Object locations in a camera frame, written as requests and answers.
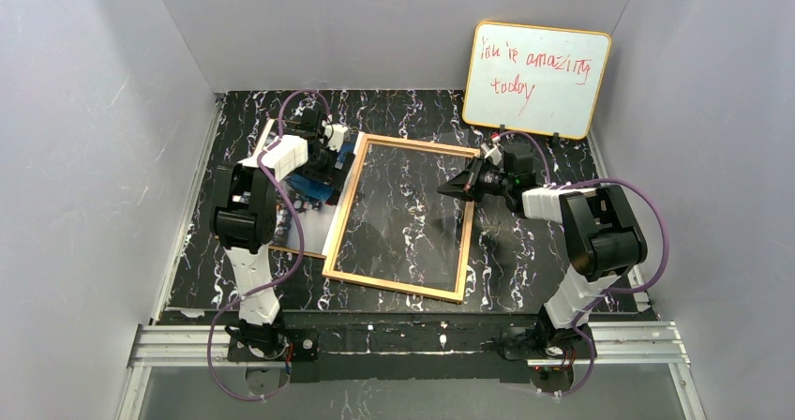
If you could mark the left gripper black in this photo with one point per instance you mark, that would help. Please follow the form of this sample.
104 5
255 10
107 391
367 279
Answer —
322 172

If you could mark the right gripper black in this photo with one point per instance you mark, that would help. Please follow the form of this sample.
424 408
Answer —
478 181

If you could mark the printed photo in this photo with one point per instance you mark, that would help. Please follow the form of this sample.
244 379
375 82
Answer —
284 217

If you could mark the wooden picture frame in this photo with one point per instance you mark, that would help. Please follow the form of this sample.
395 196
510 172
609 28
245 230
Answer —
334 243

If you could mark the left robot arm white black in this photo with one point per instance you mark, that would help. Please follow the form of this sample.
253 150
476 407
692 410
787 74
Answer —
233 224

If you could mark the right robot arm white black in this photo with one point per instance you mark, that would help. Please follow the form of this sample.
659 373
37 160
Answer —
602 236

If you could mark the whiteboard with orange rim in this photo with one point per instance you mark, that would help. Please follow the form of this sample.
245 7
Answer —
535 79

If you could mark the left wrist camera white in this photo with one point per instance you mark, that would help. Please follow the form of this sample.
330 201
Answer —
335 134

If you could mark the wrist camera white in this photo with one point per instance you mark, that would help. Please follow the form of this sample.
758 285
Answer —
494 155
335 134

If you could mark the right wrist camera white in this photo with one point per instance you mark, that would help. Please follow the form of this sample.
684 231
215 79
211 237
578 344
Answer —
494 155

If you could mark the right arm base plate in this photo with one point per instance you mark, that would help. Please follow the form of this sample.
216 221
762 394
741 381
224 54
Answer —
514 344

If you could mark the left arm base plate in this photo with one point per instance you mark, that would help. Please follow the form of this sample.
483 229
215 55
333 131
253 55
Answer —
270 344

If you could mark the aluminium rail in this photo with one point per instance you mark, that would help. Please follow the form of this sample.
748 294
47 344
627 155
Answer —
195 346

